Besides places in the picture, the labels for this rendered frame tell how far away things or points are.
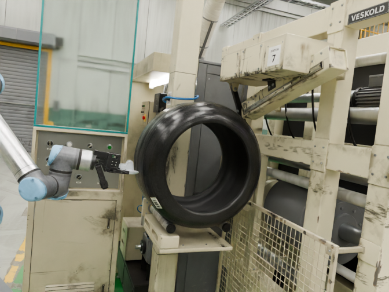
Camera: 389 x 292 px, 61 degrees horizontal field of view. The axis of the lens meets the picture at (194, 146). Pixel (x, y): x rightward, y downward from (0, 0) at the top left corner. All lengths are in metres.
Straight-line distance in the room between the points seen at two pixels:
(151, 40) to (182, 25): 9.35
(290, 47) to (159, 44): 9.95
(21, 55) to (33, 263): 9.19
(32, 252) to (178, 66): 1.39
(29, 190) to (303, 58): 1.18
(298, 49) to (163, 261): 1.34
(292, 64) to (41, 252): 1.77
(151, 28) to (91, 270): 9.67
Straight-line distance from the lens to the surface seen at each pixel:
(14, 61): 11.10
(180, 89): 1.86
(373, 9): 1.59
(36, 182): 1.34
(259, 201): 2.09
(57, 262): 2.32
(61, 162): 1.45
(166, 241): 1.56
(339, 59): 1.46
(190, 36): 1.92
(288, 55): 1.43
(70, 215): 2.21
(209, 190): 1.84
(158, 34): 11.34
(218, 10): 2.39
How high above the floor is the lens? 1.39
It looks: 4 degrees down
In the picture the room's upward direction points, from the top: 6 degrees clockwise
